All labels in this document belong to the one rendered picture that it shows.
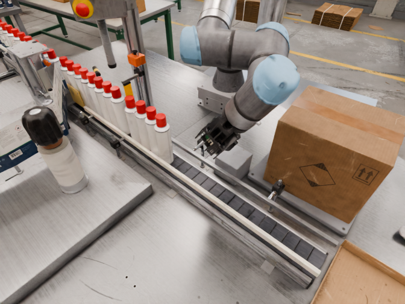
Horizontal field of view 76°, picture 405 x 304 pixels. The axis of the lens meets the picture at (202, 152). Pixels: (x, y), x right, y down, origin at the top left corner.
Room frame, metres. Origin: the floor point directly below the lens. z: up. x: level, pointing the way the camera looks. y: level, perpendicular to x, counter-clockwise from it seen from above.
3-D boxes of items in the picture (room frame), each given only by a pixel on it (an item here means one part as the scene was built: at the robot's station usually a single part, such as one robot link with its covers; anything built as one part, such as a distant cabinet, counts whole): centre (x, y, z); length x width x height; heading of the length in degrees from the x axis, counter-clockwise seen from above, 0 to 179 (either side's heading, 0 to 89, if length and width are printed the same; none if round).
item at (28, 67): (1.02, 0.69, 1.01); 0.14 x 0.13 x 0.26; 49
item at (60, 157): (0.55, 0.43, 1.03); 0.09 x 0.09 x 0.30
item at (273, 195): (0.45, -0.21, 0.91); 0.07 x 0.03 x 0.16; 139
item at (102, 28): (0.99, 0.37, 1.18); 0.04 x 0.04 x 0.21
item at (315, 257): (0.81, 0.31, 0.86); 1.65 x 0.08 x 0.04; 49
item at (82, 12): (0.87, 0.37, 1.33); 0.04 x 0.03 x 0.04; 104
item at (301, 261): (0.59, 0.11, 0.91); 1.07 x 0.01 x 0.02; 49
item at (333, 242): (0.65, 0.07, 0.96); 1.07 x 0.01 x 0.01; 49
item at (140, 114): (0.73, 0.21, 0.98); 0.05 x 0.05 x 0.20
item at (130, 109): (0.76, 0.25, 0.98); 0.05 x 0.05 x 0.20
